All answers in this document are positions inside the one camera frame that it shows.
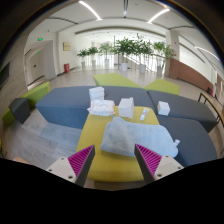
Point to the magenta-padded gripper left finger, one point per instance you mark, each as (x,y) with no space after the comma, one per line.
(75,166)

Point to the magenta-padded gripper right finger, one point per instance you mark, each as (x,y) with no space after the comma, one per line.
(156,165)

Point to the light blue towel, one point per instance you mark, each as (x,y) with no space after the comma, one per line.
(133,135)

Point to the small white tube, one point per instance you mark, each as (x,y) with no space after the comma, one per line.
(144,114)

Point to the small white cube box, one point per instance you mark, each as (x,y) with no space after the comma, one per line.
(163,108)

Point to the long grey upholstered seat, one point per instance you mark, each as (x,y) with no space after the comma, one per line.
(66,105)

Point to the white wet wipes pack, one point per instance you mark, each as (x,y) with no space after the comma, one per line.
(101,107)

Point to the stack of white boxes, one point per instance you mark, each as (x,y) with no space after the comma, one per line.
(96,94)

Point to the green upholstered seat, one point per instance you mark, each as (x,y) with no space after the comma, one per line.
(113,80)
(163,86)

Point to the dark grey cube ottoman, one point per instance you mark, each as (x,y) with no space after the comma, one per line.
(20,109)

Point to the green upholstered bench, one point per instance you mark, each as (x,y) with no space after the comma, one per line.
(36,94)

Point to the red fire extinguisher box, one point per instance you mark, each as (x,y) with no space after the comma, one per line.
(66,68)

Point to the row of potted plants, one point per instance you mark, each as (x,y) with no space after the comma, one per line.
(125,46)

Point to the green exit sign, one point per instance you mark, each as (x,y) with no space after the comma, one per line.
(40,39)

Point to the linear ceiling lights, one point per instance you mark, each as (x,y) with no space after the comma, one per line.
(90,10)

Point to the wooden bench, black frame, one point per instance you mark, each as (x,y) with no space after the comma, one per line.
(211,101)

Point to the framed wall picture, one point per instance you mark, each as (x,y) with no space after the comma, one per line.
(66,46)

